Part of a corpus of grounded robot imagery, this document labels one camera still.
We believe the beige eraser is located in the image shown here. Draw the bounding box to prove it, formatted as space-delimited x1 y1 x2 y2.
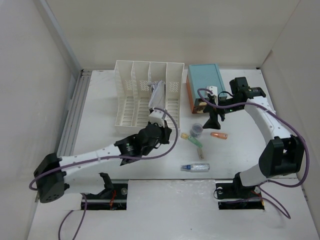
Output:
180 133 189 140

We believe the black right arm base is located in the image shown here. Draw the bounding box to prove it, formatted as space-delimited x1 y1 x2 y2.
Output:
214 182 265 210

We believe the blue top drawer box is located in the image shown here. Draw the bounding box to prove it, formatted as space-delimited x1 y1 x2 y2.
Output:
187 63 226 102

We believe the small tan eraser block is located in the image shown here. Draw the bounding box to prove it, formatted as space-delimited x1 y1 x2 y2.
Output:
197 148 205 160

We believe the white plastic file organizer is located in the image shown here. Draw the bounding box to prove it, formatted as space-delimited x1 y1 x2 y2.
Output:
114 60 185 134

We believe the aluminium frame rail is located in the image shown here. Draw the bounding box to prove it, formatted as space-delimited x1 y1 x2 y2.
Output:
55 69 92 157

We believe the clear blue-capped glue bottle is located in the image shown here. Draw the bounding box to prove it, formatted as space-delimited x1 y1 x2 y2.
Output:
180 163 210 173

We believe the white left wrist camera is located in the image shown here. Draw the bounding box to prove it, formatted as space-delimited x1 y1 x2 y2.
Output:
148 109 166 127

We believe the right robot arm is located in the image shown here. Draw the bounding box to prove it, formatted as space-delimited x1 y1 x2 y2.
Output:
201 77 305 200

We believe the clear jar of paperclips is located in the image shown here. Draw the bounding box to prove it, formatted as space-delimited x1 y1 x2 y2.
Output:
190 123 204 138

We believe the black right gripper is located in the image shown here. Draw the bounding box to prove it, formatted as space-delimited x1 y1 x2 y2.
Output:
202 96 243 130

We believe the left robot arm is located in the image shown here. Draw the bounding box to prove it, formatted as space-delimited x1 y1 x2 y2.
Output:
29 120 172 204

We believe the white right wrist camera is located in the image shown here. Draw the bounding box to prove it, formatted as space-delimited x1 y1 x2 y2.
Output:
205 85 218 97

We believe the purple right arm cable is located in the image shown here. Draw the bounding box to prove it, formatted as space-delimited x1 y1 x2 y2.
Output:
197 87 311 220

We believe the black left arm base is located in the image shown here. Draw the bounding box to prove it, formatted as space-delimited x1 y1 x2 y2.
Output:
85 173 129 211

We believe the orange correction tape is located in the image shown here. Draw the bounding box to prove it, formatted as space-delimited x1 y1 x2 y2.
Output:
210 132 228 140

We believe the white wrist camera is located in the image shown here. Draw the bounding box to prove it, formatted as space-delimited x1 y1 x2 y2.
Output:
148 109 166 127
205 85 218 97

